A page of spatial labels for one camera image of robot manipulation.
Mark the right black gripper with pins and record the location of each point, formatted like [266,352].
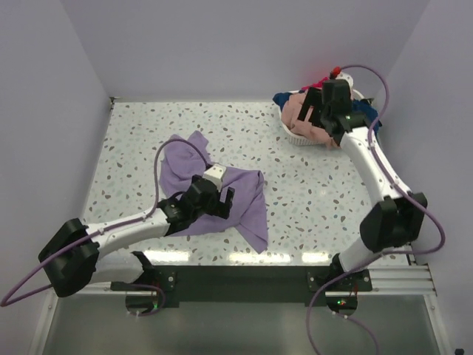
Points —
[315,98]

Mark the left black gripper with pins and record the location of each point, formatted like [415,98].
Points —
[221,208]

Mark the lavender t shirt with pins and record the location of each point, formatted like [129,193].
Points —
[248,215]

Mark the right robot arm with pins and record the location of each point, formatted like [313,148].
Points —
[396,215]

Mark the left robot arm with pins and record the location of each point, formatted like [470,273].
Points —
[77,255]

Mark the peach pink t shirt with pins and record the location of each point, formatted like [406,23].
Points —
[295,114]

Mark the red t shirt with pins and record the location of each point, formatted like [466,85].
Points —
[317,85]

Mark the white laundry basket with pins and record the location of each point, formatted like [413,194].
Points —
[299,138]

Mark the navy blue t shirt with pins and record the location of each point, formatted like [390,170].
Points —
[360,103]

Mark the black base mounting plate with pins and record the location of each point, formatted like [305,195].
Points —
[240,284]

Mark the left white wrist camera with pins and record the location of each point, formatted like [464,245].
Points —
[215,174]

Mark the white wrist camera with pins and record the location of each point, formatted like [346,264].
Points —
[338,74]
[215,174]

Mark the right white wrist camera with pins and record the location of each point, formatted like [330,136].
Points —
[338,74]

